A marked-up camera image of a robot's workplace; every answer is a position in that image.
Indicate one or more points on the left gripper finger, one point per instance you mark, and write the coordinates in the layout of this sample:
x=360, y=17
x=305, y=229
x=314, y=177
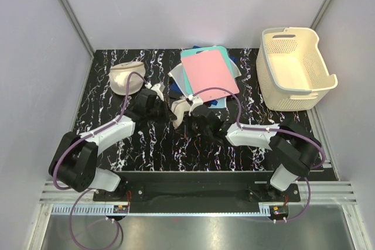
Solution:
x=166, y=104
x=170, y=116

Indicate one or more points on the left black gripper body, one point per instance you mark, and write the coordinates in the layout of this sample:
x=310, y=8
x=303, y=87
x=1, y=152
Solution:
x=158, y=113

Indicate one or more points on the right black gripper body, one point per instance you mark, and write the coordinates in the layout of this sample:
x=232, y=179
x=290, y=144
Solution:
x=193, y=129

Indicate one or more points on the mesh laundry bag with glasses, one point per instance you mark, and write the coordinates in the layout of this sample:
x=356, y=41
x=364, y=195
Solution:
x=179, y=108

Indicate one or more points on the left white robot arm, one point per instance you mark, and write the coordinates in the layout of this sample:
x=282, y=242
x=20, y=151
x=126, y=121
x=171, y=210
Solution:
x=74, y=165

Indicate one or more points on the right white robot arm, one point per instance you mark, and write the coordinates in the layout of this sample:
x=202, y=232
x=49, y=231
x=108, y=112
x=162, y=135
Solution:
x=294, y=148

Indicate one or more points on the far mesh laundry bag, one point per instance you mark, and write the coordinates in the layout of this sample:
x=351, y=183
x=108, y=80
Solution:
x=119, y=77

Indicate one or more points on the cream plastic laundry basket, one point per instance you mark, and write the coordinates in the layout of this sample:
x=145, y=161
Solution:
x=291, y=71

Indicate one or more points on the dark blue board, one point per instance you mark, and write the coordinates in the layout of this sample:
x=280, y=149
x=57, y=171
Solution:
x=188, y=52

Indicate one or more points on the light blue board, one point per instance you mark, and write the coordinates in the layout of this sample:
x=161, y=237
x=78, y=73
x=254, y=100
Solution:
x=218, y=104

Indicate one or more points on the pink plastic board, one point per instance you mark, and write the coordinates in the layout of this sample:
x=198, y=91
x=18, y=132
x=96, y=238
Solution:
x=208, y=74

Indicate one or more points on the teal plastic board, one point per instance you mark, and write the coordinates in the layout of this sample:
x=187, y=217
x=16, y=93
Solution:
x=228, y=56

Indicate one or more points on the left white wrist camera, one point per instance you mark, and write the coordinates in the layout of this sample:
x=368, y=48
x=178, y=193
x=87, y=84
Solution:
x=159, y=88

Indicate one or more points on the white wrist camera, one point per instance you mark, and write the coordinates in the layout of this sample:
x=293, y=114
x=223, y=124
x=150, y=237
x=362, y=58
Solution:
x=195, y=101
x=159, y=88

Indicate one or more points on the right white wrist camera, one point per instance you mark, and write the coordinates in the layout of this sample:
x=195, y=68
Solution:
x=195, y=101

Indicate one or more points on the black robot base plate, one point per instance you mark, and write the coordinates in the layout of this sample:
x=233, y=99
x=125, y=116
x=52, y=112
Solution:
x=233, y=189

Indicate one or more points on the left aluminium frame post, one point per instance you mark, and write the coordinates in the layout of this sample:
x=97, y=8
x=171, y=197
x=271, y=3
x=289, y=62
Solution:
x=77, y=27

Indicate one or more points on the white slotted cable duct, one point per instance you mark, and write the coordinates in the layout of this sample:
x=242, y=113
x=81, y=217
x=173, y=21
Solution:
x=252, y=210

